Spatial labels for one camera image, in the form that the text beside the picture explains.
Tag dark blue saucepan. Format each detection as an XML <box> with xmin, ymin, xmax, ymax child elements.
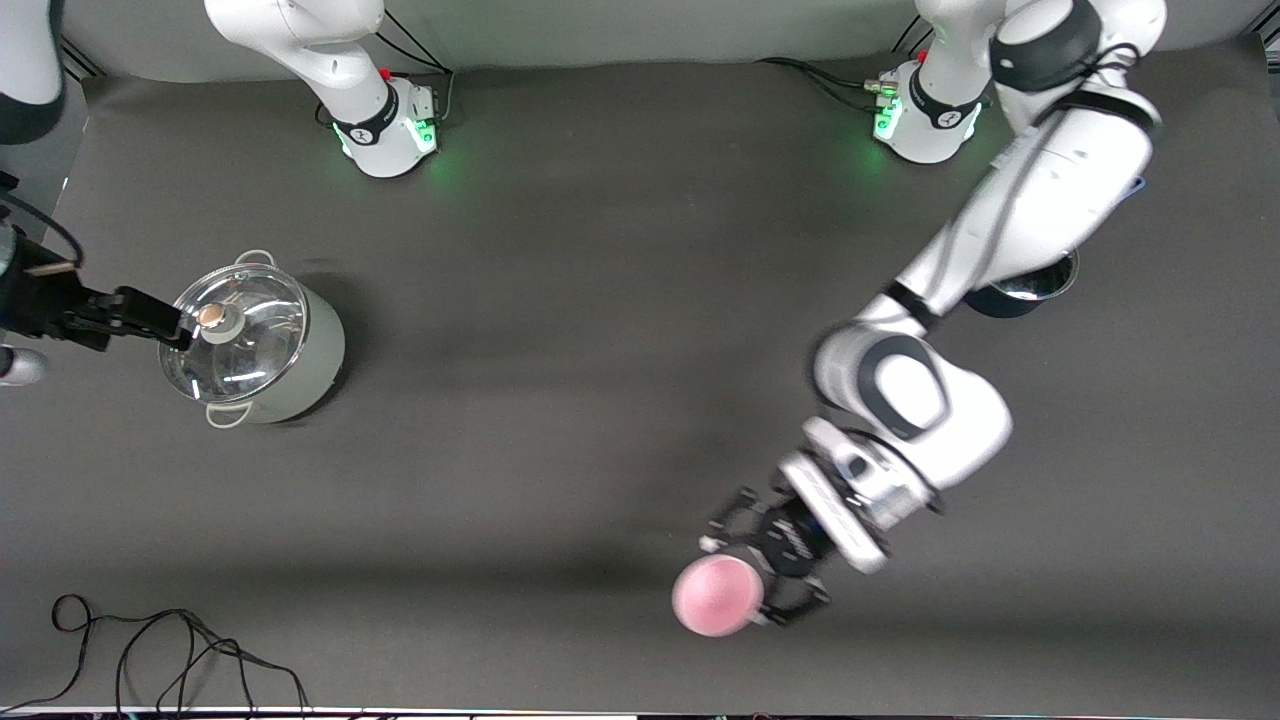
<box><xmin>962</xmin><ymin>175</ymin><xmax>1147</xmax><ymax>320</ymax></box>

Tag pale green cooking pot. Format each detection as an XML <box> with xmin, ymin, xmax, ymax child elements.
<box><xmin>160</xmin><ymin>250</ymin><xmax>347</xmax><ymax>429</ymax></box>

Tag black right arm base cables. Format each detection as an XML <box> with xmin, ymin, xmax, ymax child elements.
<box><xmin>375</xmin><ymin>5</ymin><xmax>457</xmax><ymax>126</ymax></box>

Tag thin black loose cable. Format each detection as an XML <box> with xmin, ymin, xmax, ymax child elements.
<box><xmin>0</xmin><ymin>594</ymin><xmax>311</xmax><ymax>716</ymax></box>

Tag black left arm base cables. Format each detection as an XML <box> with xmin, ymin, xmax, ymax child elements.
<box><xmin>755</xmin><ymin>0</ymin><xmax>936</xmax><ymax>113</ymax></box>

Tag glass lid with blue knob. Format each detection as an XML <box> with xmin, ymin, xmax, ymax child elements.
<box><xmin>990</xmin><ymin>250</ymin><xmax>1081</xmax><ymax>302</ymax></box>

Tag pink plastic cup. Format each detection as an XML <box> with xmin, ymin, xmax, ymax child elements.
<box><xmin>672</xmin><ymin>555</ymin><xmax>766</xmax><ymax>638</ymax></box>

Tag dark grey table mat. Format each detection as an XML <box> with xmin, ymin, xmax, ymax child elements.
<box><xmin>0</xmin><ymin>35</ymin><xmax>1280</xmax><ymax>716</ymax></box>

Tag black arm base cables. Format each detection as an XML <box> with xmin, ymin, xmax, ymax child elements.
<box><xmin>755</xmin><ymin>0</ymin><xmax>936</xmax><ymax>113</ymax></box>
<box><xmin>375</xmin><ymin>5</ymin><xmax>457</xmax><ymax>126</ymax></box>

